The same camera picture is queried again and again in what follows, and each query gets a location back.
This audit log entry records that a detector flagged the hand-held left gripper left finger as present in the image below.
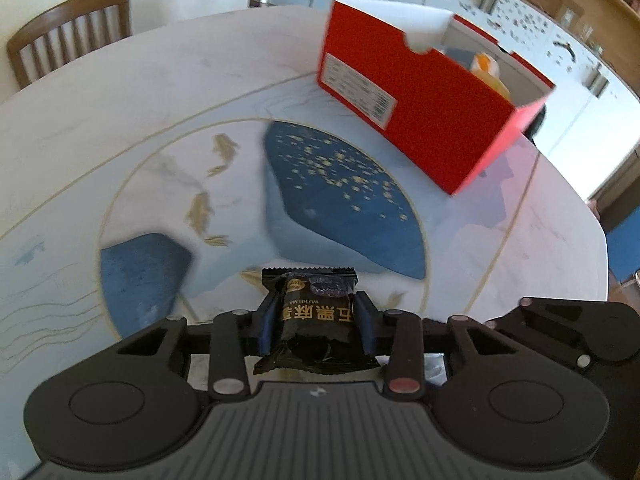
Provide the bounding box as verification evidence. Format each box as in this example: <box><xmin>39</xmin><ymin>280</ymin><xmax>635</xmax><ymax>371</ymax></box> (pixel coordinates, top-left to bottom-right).
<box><xmin>114</xmin><ymin>292</ymin><xmax>281</xmax><ymax>401</ymax></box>

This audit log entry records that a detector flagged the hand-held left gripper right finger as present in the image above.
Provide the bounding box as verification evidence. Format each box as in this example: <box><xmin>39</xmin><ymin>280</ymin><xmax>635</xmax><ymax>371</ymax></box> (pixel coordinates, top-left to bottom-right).
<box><xmin>352</xmin><ymin>292</ymin><xmax>531</xmax><ymax>396</ymax></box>

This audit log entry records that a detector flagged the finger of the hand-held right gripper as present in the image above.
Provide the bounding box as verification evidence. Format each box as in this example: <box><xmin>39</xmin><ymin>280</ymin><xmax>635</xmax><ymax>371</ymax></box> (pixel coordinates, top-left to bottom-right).
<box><xmin>487</xmin><ymin>297</ymin><xmax>639</xmax><ymax>380</ymax></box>

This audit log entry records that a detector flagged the black snack packet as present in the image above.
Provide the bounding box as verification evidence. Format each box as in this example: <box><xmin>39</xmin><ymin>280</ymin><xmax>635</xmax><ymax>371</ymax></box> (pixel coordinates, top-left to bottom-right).
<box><xmin>252</xmin><ymin>266</ymin><xmax>382</xmax><ymax>376</ymax></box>

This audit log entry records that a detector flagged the red cardboard box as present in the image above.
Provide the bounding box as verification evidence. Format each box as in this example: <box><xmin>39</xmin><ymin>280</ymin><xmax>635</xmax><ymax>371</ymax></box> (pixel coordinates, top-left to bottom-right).
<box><xmin>317</xmin><ymin>0</ymin><xmax>556</xmax><ymax>196</ymax></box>

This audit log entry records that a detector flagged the white marble desktop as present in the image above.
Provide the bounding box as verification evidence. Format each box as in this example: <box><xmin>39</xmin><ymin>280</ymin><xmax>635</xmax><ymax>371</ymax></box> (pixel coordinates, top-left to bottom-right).
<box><xmin>0</xmin><ymin>5</ymin><xmax>608</xmax><ymax>391</ymax></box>

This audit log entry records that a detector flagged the black padded jacket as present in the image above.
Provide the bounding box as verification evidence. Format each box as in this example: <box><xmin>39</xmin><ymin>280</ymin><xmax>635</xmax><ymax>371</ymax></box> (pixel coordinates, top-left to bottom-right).
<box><xmin>524</xmin><ymin>105</ymin><xmax>547</xmax><ymax>147</ymax></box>

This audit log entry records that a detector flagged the brown wooden chair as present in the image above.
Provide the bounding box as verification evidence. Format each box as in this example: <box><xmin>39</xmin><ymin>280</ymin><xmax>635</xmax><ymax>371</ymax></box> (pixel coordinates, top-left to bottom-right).
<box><xmin>6</xmin><ymin>0</ymin><xmax>132</xmax><ymax>90</ymax></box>

